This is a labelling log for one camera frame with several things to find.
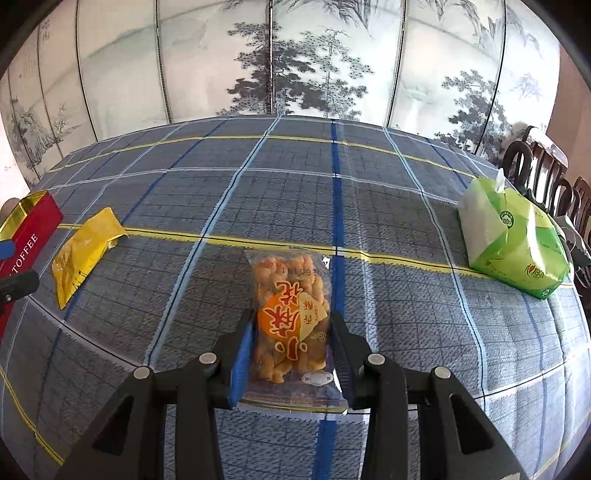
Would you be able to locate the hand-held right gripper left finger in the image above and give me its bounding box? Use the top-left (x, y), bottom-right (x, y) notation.
top-left (55, 311), bottom-right (257, 480)

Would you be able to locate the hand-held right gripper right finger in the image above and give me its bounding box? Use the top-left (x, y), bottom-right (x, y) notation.
top-left (329, 311), bottom-right (527, 480)

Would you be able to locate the red tin box gold inside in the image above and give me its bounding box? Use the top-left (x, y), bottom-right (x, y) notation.
top-left (0, 191), bottom-right (64, 342)

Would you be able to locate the orange fried twist packet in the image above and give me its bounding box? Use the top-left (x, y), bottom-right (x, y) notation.
top-left (244, 249), bottom-right (349, 416)

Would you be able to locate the gold foil snack packet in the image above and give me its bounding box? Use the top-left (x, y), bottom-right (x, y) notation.
top-left (51, 208), bottom-right (129, 309)

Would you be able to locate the green tissue pack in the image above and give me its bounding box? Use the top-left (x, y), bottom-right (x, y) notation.
top-left (457, 168), bottom-right (571, 301)

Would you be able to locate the painted folding screen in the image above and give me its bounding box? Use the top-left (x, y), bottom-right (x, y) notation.
top-left (0, 0), bottom-right (561, 178)

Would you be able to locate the dark wooden chair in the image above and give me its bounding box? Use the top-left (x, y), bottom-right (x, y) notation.
top-left (502, 127), bottom-right (573, 217)
top-left (570, 175), bottom-right (591, 241)

